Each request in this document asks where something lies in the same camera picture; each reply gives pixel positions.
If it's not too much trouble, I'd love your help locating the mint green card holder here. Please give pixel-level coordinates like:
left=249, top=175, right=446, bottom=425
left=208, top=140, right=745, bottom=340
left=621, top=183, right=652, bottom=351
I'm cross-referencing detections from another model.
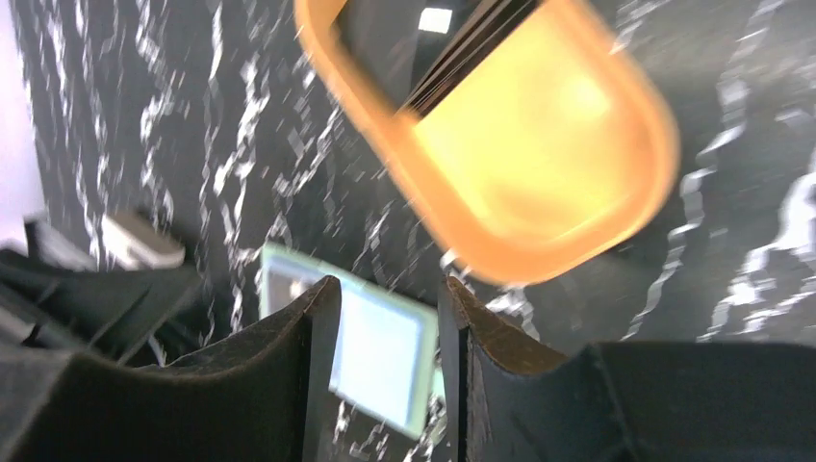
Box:
left=259, top=244, right=441, bottom=440

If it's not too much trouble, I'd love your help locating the tan oval tray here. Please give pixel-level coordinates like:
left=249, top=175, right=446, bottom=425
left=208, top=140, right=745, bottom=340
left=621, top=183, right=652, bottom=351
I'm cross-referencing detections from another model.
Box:
left=293, top=1, right=679, bottom=284

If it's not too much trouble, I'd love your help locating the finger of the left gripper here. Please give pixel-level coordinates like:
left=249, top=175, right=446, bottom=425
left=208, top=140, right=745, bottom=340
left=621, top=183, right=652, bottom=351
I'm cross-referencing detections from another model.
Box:
left=1, top=248, right=203, bottom=363

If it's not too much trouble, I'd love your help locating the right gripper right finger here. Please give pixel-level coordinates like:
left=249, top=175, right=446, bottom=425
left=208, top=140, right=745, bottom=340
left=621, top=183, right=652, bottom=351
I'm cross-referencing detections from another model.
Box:
left=438, top=277, right=815, bottom=461

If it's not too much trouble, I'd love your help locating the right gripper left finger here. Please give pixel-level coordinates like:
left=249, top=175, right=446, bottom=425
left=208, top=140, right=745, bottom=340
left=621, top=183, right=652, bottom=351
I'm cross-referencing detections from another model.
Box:
left=1, top=276, right=342, bottom=461

